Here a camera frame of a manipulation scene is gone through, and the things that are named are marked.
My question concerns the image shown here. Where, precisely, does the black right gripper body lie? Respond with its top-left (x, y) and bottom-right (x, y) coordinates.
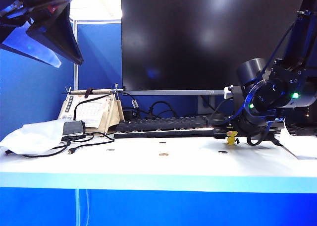
top-left (229, 115), bottom-right (250, 139)

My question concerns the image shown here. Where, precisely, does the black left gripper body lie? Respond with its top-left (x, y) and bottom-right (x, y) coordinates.
top-left (0, 0), bottom-right (75, 26)

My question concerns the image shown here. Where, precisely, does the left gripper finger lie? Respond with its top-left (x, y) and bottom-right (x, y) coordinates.
top-left (0, 22), bottom-right (62, 68)
top-left (25, 0), bottom-right (84, 66)

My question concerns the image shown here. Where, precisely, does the yellow Pikachu-like doll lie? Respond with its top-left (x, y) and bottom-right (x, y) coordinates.
top-left (226, 131), bottom-right (240, 146)

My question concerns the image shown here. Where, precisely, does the silver monitor stand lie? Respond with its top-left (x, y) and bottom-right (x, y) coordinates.
top-left (197, 95), bottom-right (215, 115)

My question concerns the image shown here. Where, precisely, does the black mechanical keyboard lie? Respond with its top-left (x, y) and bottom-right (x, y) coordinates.
top-left (113, 115), bottom-right (215, 139)

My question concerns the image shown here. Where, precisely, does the wooden rod with metal clips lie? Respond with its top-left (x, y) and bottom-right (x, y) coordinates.
top-left (62, 86), bottom-right (124, 96)

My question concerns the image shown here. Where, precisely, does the white paper sheet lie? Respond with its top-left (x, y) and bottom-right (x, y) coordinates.
top-left (279, 120), bottom-right (317, 160)

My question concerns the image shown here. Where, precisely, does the black HSD monitor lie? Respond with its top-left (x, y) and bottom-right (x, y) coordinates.
top-left (303, 107), bottom-right (317, 127)

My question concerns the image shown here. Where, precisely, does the beige desk calendar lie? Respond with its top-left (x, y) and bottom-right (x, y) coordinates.
top-left (57, 93), bottom-right (125, 135)

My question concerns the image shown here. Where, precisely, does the black rectangular hub box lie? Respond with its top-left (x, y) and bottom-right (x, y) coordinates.
top-left (61, 120), bottom-right (86, 139)

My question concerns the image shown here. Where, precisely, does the white plastic bag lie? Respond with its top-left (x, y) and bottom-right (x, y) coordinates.
top-left (0, 119), bottom-right (65, 155)

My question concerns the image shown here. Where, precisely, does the black power adapter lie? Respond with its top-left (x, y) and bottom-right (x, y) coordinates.
top-left (123, 108), bottom-right (139, 120)

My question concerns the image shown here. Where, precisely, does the large black computer monitor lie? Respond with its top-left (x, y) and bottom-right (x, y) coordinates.
top-left (120, 0), bottom-right (308, 96)

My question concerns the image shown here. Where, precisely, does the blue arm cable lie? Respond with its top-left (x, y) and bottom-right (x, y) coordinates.
top-left (241, 22), bottom-right (298, 147)

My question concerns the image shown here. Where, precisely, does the wrist camera with silver mount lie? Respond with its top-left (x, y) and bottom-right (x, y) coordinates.
top-left (223, 85), bottom-right (245, 100)

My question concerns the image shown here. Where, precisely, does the silver partition post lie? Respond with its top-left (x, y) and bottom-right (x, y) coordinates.
top-left (73, 19), bottom-right (79, 91)

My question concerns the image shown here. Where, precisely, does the looped black cable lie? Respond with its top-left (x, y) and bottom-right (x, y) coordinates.
top-left (148, 101), bottom-right (178, 119)

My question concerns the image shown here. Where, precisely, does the thick black cable with ferrite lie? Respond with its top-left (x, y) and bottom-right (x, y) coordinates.
top-left (73, 91), bottom-right (139, 121)

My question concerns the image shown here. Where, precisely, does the thin black USB cable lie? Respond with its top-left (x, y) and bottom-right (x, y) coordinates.
top-left (68, 132), bottom-right (115, 155)

